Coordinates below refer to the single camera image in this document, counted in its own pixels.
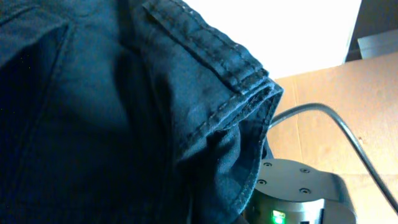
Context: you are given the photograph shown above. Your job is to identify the navy blue shorts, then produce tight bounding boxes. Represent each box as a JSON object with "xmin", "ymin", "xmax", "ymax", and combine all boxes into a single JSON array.
[{"xmin": 1, "ymin": 0, "xmax": 283, "ymax": 223}]

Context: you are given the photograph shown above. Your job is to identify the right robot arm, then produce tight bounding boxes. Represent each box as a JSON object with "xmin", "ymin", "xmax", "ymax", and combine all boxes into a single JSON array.
[{"xmin": 243, "ymin": 159, "xmax": 357, "ymax": 224}]

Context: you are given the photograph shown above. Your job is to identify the cardboard box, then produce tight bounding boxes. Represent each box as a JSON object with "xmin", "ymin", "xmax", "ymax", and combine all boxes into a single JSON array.
[{"xmin": 266, "ymin": 52, "xmax": 398, "ymax": 224}]

